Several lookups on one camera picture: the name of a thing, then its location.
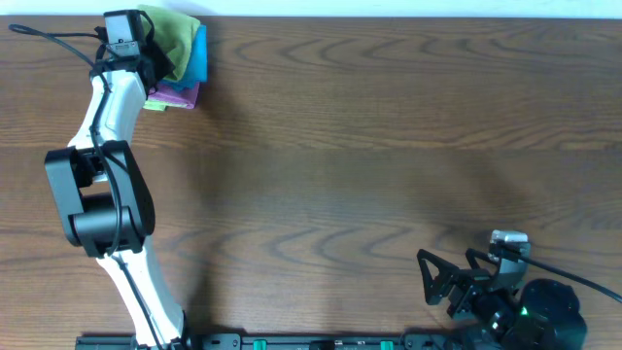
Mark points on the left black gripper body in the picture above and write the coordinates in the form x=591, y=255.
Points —
x=156, y=64

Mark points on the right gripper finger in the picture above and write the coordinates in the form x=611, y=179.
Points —
x=478, y=273
x=438, y=287

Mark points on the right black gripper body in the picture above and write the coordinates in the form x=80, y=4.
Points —
x=475, y=301

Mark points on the green microfiber cloth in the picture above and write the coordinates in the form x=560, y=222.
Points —
x=174, y=33

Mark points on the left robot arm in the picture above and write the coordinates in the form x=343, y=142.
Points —
x=102, y=198

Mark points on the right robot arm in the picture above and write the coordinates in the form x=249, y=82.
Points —
x=542, y=314

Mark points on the light green folded cloth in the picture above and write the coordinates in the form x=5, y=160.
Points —
x=155, y=105

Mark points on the blue folded cloth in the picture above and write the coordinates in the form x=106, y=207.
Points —
x=197, y=67

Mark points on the purple folded cloth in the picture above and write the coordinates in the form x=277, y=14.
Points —
x=185, y=98

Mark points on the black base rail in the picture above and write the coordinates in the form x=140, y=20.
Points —
x=237, y=341

